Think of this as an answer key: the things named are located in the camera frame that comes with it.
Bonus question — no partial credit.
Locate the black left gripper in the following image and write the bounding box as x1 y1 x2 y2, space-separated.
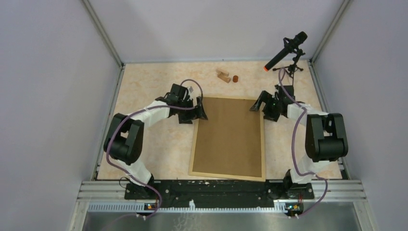
178 96 207 124

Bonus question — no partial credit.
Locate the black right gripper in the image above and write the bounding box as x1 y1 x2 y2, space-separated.
249 91 282 122

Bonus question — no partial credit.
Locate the brown cardboard backing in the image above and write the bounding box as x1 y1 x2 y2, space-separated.
191 97 264 178

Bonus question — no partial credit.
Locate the light wooden picture frame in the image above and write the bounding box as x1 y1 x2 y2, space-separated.
188 95 267 183

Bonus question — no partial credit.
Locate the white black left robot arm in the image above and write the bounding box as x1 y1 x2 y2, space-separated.
103 84 208 200

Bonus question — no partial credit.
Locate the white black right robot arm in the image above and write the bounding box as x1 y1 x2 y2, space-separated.
250 85 348 199

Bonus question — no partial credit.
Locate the brown wooden cylinder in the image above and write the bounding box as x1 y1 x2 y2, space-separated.
232 75 239 83

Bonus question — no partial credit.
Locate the black microphone tripod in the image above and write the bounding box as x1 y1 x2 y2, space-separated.
272 49 305 80

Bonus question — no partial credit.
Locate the upright wooden block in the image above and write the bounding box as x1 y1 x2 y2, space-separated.
217 73 231 83

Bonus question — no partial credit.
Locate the flat wooden block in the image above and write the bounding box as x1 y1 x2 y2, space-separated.
216 68 229 77

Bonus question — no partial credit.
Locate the black microphone orange tip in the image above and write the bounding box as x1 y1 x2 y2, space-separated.
264 31 308 71

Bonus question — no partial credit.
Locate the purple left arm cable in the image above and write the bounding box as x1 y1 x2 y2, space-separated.
105 79 204 220

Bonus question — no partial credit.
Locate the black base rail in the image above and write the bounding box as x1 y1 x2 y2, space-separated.
124 180 315 209

